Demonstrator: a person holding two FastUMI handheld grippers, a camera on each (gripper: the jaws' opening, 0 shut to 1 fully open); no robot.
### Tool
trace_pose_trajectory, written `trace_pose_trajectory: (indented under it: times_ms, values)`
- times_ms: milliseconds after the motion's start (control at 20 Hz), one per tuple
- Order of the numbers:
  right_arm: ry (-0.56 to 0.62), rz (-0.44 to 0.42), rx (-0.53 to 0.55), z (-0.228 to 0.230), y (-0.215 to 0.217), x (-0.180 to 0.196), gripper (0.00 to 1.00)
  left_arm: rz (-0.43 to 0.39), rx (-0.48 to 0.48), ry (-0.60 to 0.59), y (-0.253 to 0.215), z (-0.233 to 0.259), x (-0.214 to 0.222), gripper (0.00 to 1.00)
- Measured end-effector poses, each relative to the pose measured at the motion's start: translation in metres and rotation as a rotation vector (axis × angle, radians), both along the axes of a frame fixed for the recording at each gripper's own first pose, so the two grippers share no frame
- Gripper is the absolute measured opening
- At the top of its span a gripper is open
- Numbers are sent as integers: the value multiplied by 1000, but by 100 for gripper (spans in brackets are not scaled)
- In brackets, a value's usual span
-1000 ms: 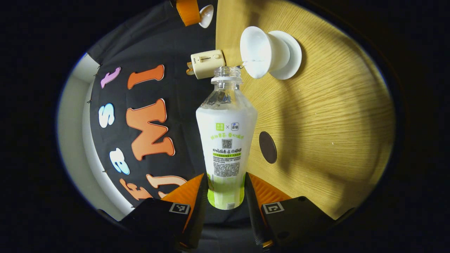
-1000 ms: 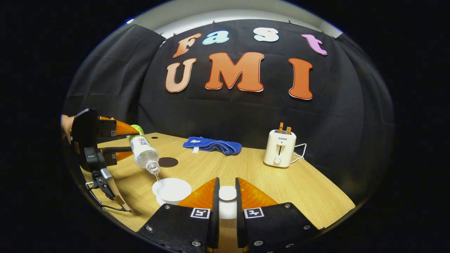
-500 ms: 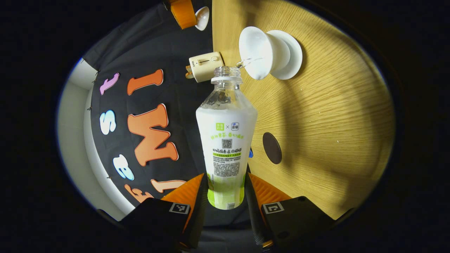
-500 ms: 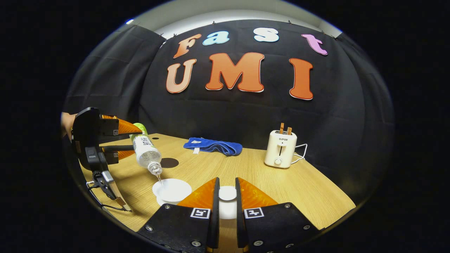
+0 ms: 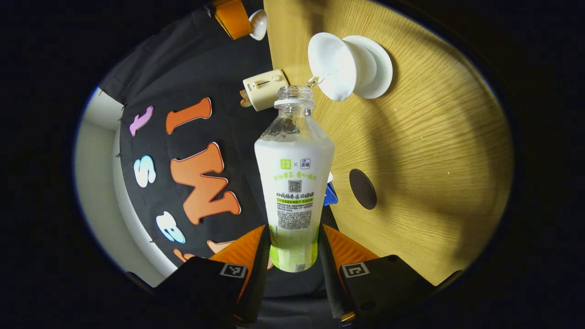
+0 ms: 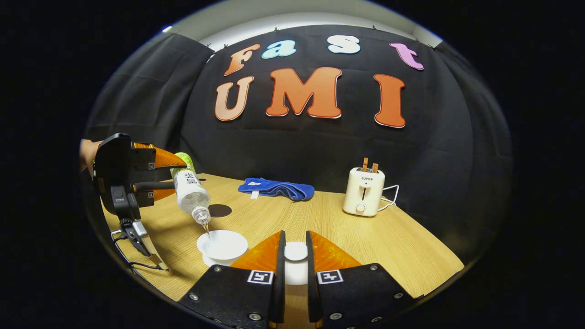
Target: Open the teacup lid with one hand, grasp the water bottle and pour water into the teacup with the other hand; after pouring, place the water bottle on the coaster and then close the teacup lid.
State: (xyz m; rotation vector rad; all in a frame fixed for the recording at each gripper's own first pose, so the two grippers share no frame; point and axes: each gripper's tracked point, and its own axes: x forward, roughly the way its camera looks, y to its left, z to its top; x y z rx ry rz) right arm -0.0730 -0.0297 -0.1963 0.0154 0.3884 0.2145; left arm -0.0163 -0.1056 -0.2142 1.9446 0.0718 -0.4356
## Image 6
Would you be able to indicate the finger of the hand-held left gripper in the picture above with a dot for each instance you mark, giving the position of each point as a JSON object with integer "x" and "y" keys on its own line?
{"x": 155, "y": 186}
{"x": 144, "y": 157}

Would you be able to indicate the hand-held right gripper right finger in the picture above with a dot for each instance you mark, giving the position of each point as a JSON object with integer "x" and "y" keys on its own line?
{"x": 312, "y": 283}

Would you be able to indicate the white toaster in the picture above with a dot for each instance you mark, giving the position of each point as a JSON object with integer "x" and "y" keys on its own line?
{"x": 363, "y": 194}

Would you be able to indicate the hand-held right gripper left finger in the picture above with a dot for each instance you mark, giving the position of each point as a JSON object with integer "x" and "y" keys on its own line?
{"x": 279, "y": 283}

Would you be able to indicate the white teacup lid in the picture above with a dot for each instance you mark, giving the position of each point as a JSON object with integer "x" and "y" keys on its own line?
{"x": 296, "y": 251}

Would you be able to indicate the clear water bottle green label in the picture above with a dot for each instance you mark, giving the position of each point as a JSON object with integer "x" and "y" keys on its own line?
{"x": 189, "y": 187}

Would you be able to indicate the dark round coaster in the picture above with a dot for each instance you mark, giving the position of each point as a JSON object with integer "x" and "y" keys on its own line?
{"x": 221, "y": 211}

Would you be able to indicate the black backdrop cloth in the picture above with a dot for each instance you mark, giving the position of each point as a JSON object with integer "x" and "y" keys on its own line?
{"x": 297, "y": 146}

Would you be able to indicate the blue towel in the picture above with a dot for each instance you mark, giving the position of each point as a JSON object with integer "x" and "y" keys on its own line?
{"x": 279, "y": 188}

